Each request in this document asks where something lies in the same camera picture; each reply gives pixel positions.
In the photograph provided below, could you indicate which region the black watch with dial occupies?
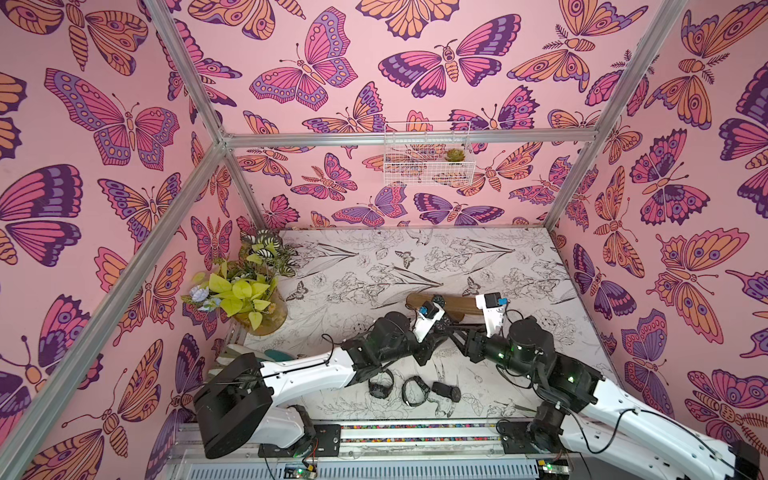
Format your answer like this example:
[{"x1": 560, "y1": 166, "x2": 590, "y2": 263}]
[{"x1": 430, "y1": 295, "x2": 446, "y2": 320}]

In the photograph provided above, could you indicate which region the wooden watch stand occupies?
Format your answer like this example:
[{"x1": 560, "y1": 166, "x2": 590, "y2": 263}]
[{"x1": 405, "y1": 293, "x2": 483, "y2": 322}]

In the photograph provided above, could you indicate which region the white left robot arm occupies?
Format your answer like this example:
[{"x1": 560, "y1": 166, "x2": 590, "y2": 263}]
[{"x1": 194, "y1": 312, "x2": 451, "y2": 459}]

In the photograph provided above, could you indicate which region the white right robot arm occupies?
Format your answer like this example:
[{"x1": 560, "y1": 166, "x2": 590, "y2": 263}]
[{"x1": 451, "y1": 317, "x2": 760, "y2": 479}]

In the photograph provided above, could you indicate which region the black watch leftmost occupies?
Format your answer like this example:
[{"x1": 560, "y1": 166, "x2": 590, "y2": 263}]
[{"x1": 367, "y1": 369, "x2": 395, "y2": 400}]

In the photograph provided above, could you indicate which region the black watch lower right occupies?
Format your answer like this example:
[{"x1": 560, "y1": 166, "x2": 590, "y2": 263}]
[{"x1": 431, "y1": 381, "x2": 462, "y2": 403}]

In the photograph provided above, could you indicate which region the green potted plant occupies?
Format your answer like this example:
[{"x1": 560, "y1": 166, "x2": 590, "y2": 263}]
[{"x1": 182, "y1": 230, "x2": 297, "y2": 338}]

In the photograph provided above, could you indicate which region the white green work glove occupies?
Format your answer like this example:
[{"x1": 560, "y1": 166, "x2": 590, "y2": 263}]
[{"x1": 212, "y1": 343, "x2": 295, "y2": 373}]

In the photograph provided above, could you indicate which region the small succulent plant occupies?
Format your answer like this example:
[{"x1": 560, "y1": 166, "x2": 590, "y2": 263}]
[{"x1": 444, "y1": 148, "x2": 466, "y2": 163}]

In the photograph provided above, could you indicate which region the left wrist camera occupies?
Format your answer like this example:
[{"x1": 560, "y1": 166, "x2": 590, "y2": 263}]
[{"x1": 413, "y1": 301, "x2": 445, "y2": 343}]

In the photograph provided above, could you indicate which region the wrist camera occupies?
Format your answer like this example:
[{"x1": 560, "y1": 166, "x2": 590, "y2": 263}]
[
  {"x1": 413, "y1": 301, "x2": 445, "y2": 343},
  {"x1": 475, "y1": 292, "x2": 509, "y2": 338}
]

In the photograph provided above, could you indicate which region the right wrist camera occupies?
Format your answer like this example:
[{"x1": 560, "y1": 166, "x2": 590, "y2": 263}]
[{"x1": 475, "y1": 292, "x2": 509, "y2": 338}]

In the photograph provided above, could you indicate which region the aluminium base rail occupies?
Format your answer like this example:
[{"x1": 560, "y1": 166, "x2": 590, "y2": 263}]
[{"x1": 155, "y1": 413, "x2": 667, "y2": 480}]

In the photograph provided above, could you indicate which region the white wire basket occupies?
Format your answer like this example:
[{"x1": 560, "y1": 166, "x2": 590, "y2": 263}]
[{"x1": 380, "y1": 129, "x2": 476, "y2": 189}]

